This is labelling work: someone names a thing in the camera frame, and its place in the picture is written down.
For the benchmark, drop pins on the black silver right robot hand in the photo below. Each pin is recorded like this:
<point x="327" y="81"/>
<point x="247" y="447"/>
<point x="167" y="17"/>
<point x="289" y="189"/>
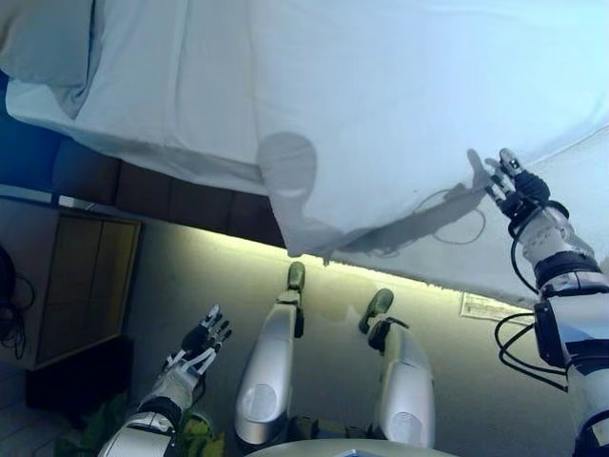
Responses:
<point x="525" y="190"/>

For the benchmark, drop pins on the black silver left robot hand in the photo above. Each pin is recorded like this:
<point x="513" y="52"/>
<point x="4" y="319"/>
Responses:
<point x="200" y="340"/>

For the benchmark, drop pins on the white duvet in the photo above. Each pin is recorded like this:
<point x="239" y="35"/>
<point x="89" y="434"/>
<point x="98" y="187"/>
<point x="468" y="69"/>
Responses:
<point x="380" y="71"/>

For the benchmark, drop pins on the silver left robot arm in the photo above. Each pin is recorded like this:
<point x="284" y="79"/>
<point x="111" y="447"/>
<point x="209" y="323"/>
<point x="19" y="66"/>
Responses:
<point x="157" y="395"/>

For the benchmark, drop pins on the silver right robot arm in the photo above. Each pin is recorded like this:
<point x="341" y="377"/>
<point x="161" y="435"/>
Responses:
<point x="552" y="243"/>

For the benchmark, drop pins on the beige bed with headboard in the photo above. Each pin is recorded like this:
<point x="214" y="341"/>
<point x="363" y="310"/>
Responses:
<point x="143" y="119"/>

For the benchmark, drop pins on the silver left robot leg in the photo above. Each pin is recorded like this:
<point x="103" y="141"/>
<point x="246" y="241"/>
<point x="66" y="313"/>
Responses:
<point x="266" y="371"/>

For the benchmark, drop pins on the silver robot leg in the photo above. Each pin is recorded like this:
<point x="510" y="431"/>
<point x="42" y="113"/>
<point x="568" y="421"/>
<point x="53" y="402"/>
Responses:
<point x="404" y="381"/>
<point x="266" y="371"/>

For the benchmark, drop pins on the green yellow plant leaves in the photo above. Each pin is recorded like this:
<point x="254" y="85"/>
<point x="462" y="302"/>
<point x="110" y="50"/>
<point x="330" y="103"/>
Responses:
<point x="200" y="433"/>

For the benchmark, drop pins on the white printed paper sheet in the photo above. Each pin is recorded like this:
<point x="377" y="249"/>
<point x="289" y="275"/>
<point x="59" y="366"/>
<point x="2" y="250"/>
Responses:
<point x="480" y="304"/>

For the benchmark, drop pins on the black box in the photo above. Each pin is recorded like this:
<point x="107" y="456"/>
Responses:
<point x="81" y="381"/>

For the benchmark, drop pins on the wooden nightstand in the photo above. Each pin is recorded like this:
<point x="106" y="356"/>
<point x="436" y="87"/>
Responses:
<point x="85" y="285"/>

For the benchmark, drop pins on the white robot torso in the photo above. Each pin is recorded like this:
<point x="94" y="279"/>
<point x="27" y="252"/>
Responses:
<point x="309" y="450"/>

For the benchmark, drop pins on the silver right robot leg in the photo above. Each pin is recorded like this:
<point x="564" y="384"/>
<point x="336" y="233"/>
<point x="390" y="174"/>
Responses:
<point x="404" y="381"/>

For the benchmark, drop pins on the beige pillow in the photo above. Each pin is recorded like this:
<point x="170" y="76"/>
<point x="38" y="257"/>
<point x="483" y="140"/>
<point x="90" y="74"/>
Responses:
<point x="43" y="43"/>

